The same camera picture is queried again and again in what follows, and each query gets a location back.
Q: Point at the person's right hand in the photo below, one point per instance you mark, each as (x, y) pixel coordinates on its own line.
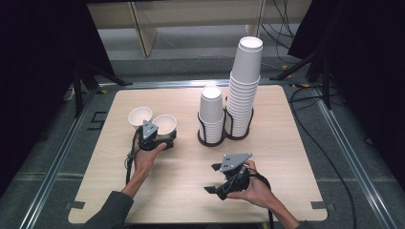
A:
(259, 192)

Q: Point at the white paper cup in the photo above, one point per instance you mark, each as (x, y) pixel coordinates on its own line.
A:
(140, 115)
(165, 123)

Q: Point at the black curtain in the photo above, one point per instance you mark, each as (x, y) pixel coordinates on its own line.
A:
(31, 63)
(366, 63)

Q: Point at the person's left hand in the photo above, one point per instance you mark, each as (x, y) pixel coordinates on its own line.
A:
(144, 162)

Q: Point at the beige wooden shelf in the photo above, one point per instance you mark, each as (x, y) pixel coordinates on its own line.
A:
(146, 35)

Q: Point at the tall stack of white cups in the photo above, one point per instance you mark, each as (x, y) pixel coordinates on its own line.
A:
(246, 66)

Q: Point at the short stack of white cups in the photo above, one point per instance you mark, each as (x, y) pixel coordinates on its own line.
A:
(210, 109)

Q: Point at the black metal stand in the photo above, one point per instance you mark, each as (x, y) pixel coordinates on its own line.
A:
(326, 82)
(77, 92)

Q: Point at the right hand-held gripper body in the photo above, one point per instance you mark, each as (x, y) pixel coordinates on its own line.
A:
(235, 181)

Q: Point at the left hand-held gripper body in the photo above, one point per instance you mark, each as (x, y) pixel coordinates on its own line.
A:
(149, 130)

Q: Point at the metal floor rail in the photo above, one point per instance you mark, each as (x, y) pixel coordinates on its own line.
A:
(54, 171)
(356, 168)

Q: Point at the yellow tape strip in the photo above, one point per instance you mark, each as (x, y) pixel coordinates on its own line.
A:
(301, 85)

